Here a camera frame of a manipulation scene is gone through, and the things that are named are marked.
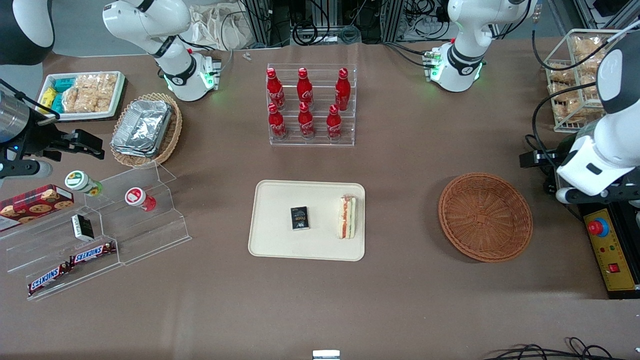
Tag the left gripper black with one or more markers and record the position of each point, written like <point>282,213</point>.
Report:
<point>562,150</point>

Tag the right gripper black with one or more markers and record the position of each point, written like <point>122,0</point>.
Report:
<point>41,140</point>

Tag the triangle sandwich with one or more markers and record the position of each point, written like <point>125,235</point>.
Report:
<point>347,217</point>

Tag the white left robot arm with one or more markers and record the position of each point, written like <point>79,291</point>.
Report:
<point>600,160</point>

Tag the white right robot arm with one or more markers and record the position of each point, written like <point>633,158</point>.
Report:
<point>175,75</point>

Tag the white snack tray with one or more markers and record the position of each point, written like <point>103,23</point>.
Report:
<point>80,116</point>

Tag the aluminium foil tray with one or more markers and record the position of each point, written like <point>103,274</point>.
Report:
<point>131,151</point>
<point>142,125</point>

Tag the brown round wicker basket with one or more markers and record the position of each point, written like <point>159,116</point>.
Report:
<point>485,217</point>

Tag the light oval wicker basket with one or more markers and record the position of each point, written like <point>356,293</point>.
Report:
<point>172,135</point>

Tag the cream plastic tray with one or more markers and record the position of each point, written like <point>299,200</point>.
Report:
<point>280,220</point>

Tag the green sunflower yogurt cup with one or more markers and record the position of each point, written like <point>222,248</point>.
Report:
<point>79,181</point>

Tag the clear bag of crackers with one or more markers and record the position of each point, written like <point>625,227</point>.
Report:
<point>89,92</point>
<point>562,75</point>
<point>585,47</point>
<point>71,100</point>
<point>107,92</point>

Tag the teal snack pack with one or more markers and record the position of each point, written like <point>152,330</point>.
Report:
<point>64,84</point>
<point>57,103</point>

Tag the yellow snack pack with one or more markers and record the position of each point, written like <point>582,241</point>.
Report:
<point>48,96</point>

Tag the red strawberry yogurt cup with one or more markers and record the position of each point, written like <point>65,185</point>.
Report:
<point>137,197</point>

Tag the red tartan cookie box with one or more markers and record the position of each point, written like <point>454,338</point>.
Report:
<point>35,205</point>

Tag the black box with white side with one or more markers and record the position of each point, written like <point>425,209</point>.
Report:
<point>82,227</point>

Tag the Snickers chocolate bar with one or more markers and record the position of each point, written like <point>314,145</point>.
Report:
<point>47,279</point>
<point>92,253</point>

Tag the clear acrylic tiered stand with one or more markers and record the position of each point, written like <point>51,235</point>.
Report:
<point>150,235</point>

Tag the yellow emergency stop control box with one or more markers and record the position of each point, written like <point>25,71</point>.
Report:
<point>612,260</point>

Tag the white cloth bag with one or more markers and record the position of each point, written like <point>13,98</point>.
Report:
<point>220,25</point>

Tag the red cola bottle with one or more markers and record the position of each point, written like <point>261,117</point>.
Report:
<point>306,123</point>
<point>277,124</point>
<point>334,124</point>
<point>274,90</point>
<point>304,90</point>
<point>343,91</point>

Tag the clear acrylic bottle rack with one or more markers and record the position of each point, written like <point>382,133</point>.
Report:
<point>320,137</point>

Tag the small black box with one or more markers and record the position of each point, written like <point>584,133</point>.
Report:
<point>300,218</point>

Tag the small silver metal block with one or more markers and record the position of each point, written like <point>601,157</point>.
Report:
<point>326,355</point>

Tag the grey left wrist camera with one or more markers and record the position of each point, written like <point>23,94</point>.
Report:
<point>565,195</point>

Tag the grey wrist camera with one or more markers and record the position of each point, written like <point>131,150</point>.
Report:
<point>25,170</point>
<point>565,195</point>

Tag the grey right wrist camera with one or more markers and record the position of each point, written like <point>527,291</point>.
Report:
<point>25,170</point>

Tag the aluminium frame post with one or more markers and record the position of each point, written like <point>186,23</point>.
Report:
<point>260,20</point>

